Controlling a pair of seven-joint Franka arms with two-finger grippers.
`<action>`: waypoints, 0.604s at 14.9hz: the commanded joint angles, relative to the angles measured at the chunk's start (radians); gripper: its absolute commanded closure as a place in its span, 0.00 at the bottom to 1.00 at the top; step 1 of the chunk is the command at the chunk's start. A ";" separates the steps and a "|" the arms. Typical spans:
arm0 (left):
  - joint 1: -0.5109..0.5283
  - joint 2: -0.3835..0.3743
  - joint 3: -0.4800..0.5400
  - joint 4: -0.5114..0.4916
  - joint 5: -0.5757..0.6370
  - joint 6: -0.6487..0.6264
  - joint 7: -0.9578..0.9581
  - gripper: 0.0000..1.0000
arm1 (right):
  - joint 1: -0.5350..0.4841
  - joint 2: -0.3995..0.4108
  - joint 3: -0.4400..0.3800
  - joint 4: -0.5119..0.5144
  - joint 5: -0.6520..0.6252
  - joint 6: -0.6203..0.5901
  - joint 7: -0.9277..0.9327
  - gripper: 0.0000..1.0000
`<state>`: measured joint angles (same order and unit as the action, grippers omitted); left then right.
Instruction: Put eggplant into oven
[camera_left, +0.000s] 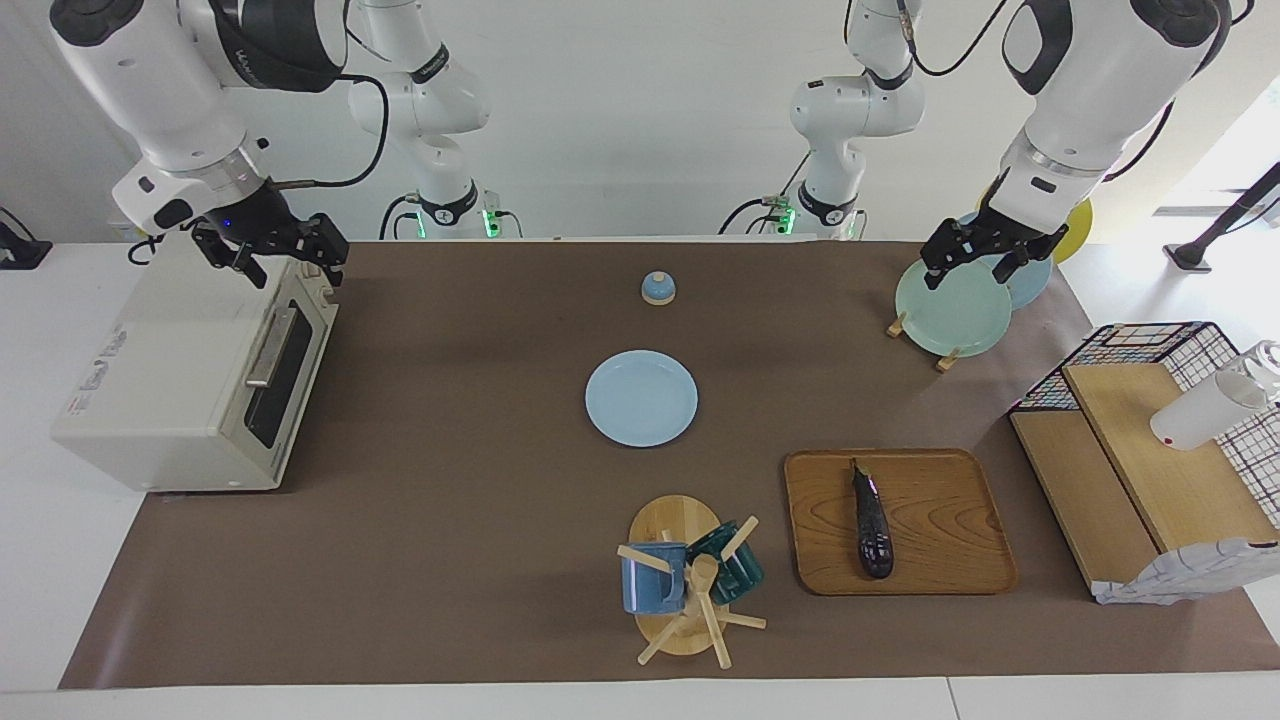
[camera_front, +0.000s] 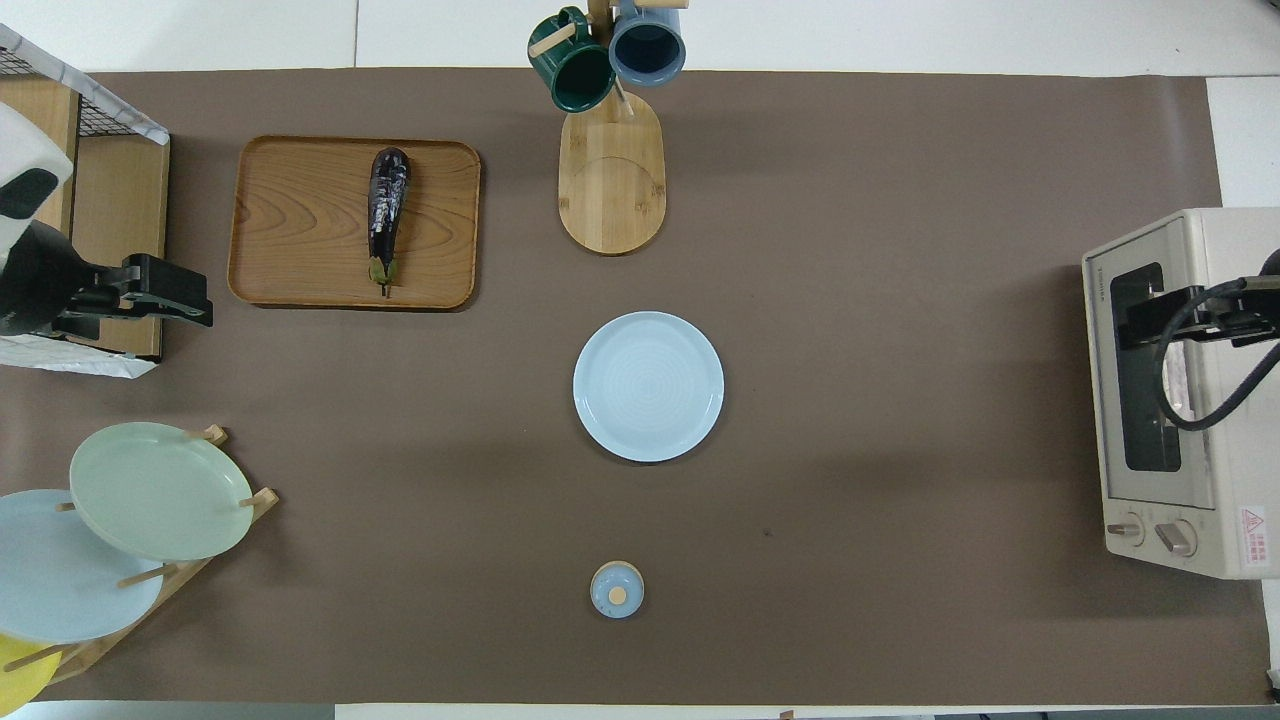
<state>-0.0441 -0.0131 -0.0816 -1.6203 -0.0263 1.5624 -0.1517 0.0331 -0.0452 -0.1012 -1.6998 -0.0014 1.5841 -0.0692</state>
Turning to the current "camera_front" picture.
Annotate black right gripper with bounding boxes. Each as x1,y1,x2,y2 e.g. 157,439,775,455
1117,248,1280,349

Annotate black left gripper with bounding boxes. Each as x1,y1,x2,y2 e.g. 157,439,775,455
0,222,214,337

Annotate cream toaster oven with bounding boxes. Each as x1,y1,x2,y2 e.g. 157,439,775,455
1081,207,1280,581

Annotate dark purple eggplant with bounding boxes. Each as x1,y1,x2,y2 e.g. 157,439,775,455
367,147,412,298

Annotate light blue ribbed plate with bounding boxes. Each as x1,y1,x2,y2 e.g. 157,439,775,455
572,311,725,463

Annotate wooden serving tray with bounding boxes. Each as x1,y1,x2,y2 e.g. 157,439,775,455
227,135,482,311

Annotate pale green plate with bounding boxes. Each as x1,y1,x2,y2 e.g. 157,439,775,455
69,421,255,562

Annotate wooden plate rack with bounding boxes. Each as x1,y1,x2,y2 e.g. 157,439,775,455
0,425,281,686

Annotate brown table mat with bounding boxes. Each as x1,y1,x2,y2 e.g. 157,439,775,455
0,68,1271,706

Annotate pale blue smooth plate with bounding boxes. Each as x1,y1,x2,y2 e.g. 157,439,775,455
0,488,166,644

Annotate yellow plate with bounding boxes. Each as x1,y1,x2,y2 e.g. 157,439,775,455
0,633,61,713

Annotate wooden mug tree stand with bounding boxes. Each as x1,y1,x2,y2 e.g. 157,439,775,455
528,0,691,256

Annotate dark green mug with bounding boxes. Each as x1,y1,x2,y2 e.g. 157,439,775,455
527,7,617,113

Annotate blue mug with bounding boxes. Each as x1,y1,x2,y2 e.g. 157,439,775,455
608,0,688,88

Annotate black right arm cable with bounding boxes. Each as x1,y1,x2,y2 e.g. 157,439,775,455
1155,283,1280,431

